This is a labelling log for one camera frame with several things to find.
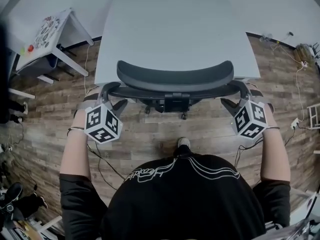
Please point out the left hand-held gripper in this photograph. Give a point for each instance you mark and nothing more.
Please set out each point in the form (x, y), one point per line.
(102, 124)

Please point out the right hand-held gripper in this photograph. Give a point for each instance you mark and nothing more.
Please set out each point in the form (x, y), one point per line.
(252, 121)

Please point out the black mesh office chair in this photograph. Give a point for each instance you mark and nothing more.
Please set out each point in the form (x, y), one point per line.
(175, 76)

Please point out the person's left forearm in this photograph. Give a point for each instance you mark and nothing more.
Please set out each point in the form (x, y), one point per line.
(75, 154)

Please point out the person's right forearm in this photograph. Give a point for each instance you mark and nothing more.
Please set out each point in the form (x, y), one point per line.
(275, 156)

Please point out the person's left hand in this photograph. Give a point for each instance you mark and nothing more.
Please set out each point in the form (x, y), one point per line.
(87, 100)

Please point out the person's grey shoe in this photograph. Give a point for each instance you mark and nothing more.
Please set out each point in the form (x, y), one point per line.
(183, 142)

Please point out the small white table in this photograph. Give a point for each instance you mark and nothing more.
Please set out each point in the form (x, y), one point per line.
(57, 51)

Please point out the small white power strip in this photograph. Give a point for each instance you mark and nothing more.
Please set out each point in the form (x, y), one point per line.
(304, 64)

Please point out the person's black trouser leg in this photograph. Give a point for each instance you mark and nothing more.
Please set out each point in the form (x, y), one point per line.
(183, 152)

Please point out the small white rack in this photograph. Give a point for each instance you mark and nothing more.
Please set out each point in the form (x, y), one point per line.
(314, 116)

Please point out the brown box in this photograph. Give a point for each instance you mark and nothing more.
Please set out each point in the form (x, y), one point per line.
(303, 51)

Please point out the white side table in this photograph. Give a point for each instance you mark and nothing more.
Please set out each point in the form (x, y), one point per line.
(21, 92)

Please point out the patterned mat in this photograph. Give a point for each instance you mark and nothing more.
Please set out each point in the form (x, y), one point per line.
(48, 31)

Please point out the router with antennas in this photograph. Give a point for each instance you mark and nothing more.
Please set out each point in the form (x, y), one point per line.
(317, 49)

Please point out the large white table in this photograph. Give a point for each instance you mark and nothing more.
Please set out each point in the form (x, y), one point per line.
(175, 29)

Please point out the small red ball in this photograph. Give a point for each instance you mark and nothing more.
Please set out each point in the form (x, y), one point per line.
(30, 48)

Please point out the small green ball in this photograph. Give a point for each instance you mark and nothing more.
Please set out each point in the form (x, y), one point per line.
(22, 50)

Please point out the person's black printed shirt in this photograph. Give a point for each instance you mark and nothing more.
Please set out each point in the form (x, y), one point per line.
(180, 204)

